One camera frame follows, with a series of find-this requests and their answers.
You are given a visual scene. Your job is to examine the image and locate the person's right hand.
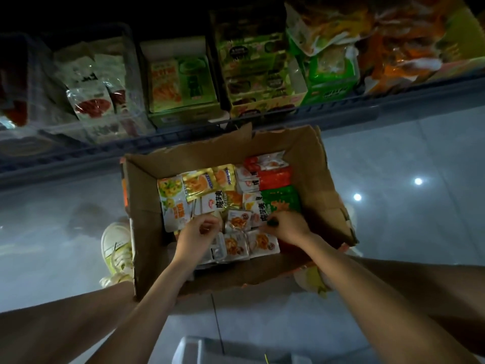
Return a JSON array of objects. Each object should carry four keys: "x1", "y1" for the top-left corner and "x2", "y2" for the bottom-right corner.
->
[{"x1": 264, "y1": 207, "x2": 314, "y2": 249}]

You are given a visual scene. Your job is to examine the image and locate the person's left hand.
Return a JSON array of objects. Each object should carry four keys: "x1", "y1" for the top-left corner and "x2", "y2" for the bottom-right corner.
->
[{"x1": 172, "y1": 211, "x2": 225, "y2": 270}]

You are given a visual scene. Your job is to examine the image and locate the green konjac packets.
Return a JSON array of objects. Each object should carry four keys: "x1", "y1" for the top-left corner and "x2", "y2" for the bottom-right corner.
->
[{"x1": 261, "y1": 186, "x2": 303, "y2": 221}]

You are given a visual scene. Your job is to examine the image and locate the pile of snack packets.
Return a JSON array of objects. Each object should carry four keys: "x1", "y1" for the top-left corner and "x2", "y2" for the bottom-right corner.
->
[{"x1": 156, "y1": 151, "x2": 306, "y2": 265}]

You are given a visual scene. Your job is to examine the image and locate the brown cardboard box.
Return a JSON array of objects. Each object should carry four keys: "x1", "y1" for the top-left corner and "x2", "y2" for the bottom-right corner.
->
[{"x1": 119, "y1": 122, "x2": 359, "y2": 302}]

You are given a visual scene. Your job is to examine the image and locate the grey metal store shelf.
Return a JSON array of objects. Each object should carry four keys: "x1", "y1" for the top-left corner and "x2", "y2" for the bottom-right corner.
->
[{"x1": 0, "y1": 0, "x2": 485, "y2": 184}]

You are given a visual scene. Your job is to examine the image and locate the person's right forearm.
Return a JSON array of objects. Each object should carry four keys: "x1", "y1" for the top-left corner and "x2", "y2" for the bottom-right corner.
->
[{"x1": 298, "y1": 233, "x2": 480, "y2": 364}]

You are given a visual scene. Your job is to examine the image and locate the person's left forearm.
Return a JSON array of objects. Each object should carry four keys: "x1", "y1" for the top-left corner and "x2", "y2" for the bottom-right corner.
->
[{"x1": 85, "y1": 257, "x2": 203, "y2": 364}]

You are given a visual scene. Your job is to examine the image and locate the person's right shoe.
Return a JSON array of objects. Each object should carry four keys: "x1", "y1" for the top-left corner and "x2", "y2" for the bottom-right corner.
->
[{"x1": 293, "y1": 242, "x2": 362, "y2": 296}]

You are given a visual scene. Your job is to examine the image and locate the person's shoe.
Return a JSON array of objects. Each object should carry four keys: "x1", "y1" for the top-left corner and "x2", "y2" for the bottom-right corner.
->
[
  {"x1": 293, "y1": 242, "x2": 362, "y2": 296},
  {"x1": 99, "y1": 221, "x2": 137, "y2": 290}
]

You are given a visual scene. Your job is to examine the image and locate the person's left shoe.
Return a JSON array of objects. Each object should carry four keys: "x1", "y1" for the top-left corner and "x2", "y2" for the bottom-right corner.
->
[{"x1": 99, "y1": 221, "x2": 137, "y2": 290}]

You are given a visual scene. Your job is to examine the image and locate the person's right leg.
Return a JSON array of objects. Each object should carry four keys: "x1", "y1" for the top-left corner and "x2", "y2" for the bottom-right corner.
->
[{"x1": 355, "y1": 257, "x2": 485, "y2": 358}]

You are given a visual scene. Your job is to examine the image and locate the person's leg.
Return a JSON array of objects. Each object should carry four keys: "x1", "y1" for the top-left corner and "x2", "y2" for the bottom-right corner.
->
[
  {"x1": 0, "y1": 280, "x2": 142, "y2": 364},
  {"x1": 355, "y1": 257, "x2": 485, "y2": 358}
]

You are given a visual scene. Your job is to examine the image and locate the person's left leg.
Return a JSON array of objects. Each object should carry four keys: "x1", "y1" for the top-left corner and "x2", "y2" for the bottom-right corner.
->
[{"x1": 0, "y1": 280, "x2": 142, "y2": 364}]

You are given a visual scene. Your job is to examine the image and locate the white plastic stool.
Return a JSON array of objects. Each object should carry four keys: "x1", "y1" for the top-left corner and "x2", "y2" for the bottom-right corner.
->
[{"x1": 172, "y1": 335, "x2": 314, "y2": 364}]

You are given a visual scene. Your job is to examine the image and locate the clear plastic tray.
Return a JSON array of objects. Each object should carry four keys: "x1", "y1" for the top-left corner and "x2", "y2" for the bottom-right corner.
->
[
  {"x1": 0, "y1": 32, "x2": 56, "y2": 158},
  {"x1": 32, "y1": 24, "x2": 158, "y2": 146}
]

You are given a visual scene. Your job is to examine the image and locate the green orange display carton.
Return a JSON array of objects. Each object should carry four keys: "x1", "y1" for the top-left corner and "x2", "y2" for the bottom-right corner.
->
[{"x1": 138, "y1": 37, "x2": 228, "y2": 129}]

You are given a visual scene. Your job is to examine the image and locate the green snack packets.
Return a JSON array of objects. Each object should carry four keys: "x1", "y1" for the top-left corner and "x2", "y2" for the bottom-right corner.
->
[{"x1": 289, "y1": 43, "x2": 362, "y2": 106}]

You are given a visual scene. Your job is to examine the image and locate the pile of orange yellow packets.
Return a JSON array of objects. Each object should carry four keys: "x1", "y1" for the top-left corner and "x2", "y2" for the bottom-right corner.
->
[{"x1": 283, "y1": 0, "x2": 457, "y2": 97}]

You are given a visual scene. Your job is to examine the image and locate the lime green display tray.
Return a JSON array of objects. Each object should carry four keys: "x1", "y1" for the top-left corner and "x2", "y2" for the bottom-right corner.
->
[{"x1": 428, "y1": 4, "x2": 485, "y2": 82}]

